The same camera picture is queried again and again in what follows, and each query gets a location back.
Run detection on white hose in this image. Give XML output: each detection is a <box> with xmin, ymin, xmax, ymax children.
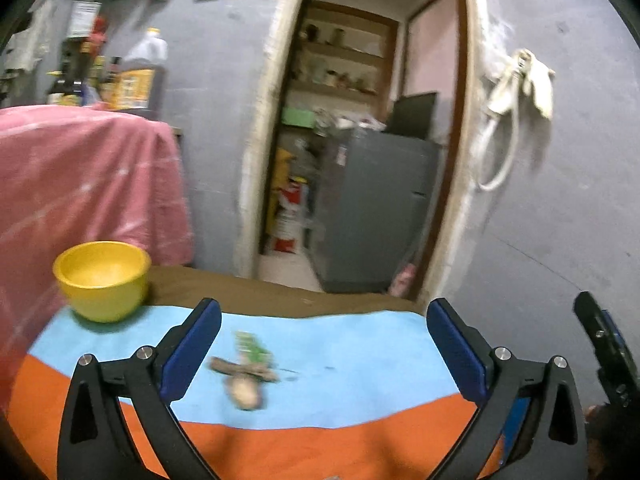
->
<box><xmin>474</xmin><ymin>50</ymin><xmax>524</xmax><ymax>192</ymax></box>

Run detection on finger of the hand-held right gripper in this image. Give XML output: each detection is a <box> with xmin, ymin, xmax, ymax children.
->
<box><xmin>573</xmin><ymin>290</ymin><xmax>619</xmax><ymax>377</ymax></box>
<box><xmin>601</xmin><ymin>309</ymin><xmax>637</xmax><ymax>387</ymax></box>

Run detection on green box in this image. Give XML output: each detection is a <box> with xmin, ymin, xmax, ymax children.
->
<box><xmin>280</xmin><ymin>106</ymin><xmax>316</xmax><ymax>129</ymax></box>

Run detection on large cooking oil jug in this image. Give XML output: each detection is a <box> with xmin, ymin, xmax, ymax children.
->
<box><xmin>113</xmin><ymin>27</ymin><xmax>170</xmax><ymax>121</ymax></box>

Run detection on brown dried twig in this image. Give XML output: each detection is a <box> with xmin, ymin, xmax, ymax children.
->
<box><xmin>208</xmin><ymin>356</ymin><xmax>282</xmax><ymax>384</ymax></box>

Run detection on small dark capped bottle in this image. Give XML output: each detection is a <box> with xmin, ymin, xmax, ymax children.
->
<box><xmin>107</xmin><ymin>56</ymin><xmax>124</xmax><ymax>106</ymax></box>

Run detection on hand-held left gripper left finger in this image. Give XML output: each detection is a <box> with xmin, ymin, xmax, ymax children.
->
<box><xmin>56</xmin><ymin>298</ymin><xmax>223</xmax><ymax>480</ymax></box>

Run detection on yellow bowl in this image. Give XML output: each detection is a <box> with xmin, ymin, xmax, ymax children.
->
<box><xmin>52</xmin><ymin>241</ymin><xmax>153</xmax><ymax>324</ymax></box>

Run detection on red and white plastic bag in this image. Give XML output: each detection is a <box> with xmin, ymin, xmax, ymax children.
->
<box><xmin>272</xmin><ymin>180</ymin><xmax>309</xmax><ymax>256</ymax></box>

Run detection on pink plaid cloth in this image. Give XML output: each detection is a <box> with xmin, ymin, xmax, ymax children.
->
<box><xmin>0</xmin><ymin>105</ymin><xmax>196</xmax><ymax>402</ymax></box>

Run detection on white towel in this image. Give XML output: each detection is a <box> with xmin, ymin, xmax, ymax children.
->
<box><xmin>4</xmin><ymin>0</ymin><xmax>64</xmax><ymax>74</ymax></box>

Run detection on cream rubber gloves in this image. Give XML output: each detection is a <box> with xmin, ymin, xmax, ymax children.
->
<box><xmin>510</xmin><ymin>48</ymin><xmax>556</xmax><ymax>120</ymax></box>

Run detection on wooden shelf unit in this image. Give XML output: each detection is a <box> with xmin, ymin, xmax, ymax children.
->
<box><xmin>284</xmin><ymin>0</ymin><xmax>401</xmax><ymax>116</ymax></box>

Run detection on black monitor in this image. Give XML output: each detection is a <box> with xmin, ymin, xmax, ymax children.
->
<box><xmin>387</xmin><ymin>91</ymin><xmax>439</xmax><ymax>141</ymax></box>

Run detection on white labelled canister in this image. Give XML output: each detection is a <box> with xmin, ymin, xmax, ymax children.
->
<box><xmin>69</xmin><ymin>0</ymin><xmax>101</xmax><ymax>39</ymax></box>

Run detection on yellow bag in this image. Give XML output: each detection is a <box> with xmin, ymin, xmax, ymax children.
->
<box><xmin>269</xmin><ymin>147</ymin><xmax>294</xmax><ymax>231</ymax></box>

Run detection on tan peel scrap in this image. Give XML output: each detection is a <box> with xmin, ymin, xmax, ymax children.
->
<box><xmin>225</xmin><ymin>376</ymin><xmax>265</xmax><ymax>412</ymax></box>

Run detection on wooden door frame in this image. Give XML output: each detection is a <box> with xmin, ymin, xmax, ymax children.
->
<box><xmin>234</xmin><ymin>0</ymin><xmax>494</xmax><ymax>307</ymax></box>

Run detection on striped blanket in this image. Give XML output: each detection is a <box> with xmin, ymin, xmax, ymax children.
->
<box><xmin>0</xmin><ymin>265</ymin><xmax>507</xmax><ymax>480</ymax></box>

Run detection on grey refrigerator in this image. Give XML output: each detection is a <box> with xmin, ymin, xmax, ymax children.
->
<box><xmin>304</xmin><ymin>127</ymin><xmax>444</xmax><ymax>295</ymax></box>

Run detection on green wrapper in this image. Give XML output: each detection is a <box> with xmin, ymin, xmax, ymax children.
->
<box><xmin>233</xmin><ymin>330</ymin><xmax>275</xmax><ymax>364</ymax></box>

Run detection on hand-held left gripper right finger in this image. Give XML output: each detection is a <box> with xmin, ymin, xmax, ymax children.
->
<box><xmin>425</xmin><ymin>298</ymin><xmax>589</xmax><ymax>480</ymax></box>

